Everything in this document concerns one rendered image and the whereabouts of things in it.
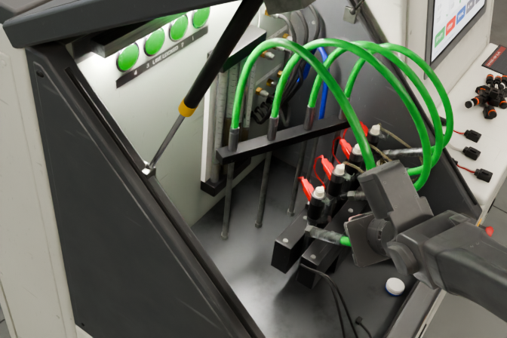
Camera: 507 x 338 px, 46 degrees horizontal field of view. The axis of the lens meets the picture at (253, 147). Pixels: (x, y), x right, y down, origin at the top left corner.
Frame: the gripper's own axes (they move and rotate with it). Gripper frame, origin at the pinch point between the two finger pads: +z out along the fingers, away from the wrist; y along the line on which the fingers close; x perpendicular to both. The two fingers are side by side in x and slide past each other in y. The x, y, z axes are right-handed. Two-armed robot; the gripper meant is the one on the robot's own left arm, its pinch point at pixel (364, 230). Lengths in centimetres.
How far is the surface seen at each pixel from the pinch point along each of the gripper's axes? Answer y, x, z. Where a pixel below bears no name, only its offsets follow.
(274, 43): 4.8, -31.9, 2.2
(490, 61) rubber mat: -75, -24, 74
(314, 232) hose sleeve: 5.2, -0.4, 10.6
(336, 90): 0.4, -21.4, -7.4
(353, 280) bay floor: -6.7, 16.2, 39.7
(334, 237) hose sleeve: 3.3, 0.5, 5.7
